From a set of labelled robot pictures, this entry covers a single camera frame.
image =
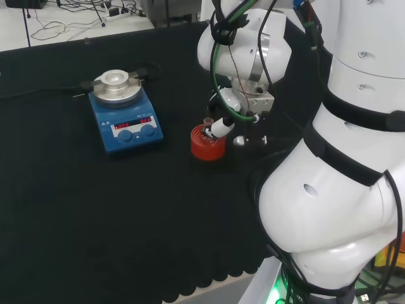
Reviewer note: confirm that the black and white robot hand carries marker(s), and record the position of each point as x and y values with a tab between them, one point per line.
229	98

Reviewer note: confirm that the grey metal cabinet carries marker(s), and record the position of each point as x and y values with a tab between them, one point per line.
177	12

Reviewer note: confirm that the heater with blue base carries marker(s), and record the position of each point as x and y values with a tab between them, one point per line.
133	139

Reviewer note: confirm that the white power strip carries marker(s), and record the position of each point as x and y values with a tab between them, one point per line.
117	16

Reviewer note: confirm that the clear plastic cloth clip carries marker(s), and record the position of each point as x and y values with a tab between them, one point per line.
87	41

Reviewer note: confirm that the black tripod leg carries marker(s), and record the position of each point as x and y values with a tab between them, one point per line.
98	14

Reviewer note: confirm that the black bench cloth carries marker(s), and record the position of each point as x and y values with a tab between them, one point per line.
95	221

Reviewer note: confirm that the thin black pole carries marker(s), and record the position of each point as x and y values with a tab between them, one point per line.
26	28

